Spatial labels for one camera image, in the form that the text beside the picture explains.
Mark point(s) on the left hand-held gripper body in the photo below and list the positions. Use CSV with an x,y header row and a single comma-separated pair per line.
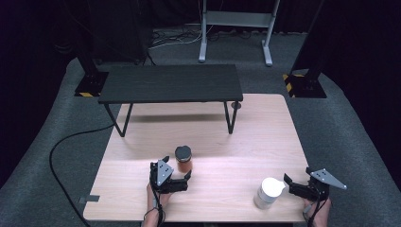
x,y
164,173

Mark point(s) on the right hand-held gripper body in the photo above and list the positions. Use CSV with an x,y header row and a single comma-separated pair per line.
x,y
315,189

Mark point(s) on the glass jar with orange contents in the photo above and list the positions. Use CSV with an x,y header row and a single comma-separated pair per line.
x,y
183,157

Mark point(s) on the white plastic jar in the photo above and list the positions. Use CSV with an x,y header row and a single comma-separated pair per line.
x,y
268,192

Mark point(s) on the black desktop shelf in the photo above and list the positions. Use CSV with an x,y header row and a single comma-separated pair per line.
x,y
170,83

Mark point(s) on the person's left hand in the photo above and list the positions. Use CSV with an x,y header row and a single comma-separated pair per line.
x,y
164,198

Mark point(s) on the person's right hand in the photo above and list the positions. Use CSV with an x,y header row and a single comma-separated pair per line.
x,y
323,214

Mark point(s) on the grey tape piece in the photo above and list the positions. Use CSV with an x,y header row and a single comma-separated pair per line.
x,y
90,198

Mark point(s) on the black stand with striped base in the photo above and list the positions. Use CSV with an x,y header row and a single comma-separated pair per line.
x,y
307,86
93,83

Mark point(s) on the round grey table fitting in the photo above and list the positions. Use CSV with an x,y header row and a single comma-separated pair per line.
x,y
235,105

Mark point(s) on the black cabinet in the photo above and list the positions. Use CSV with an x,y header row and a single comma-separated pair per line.
x,y
119,28

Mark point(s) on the grey metal stand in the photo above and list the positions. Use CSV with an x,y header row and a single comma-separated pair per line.
x,y
236,19

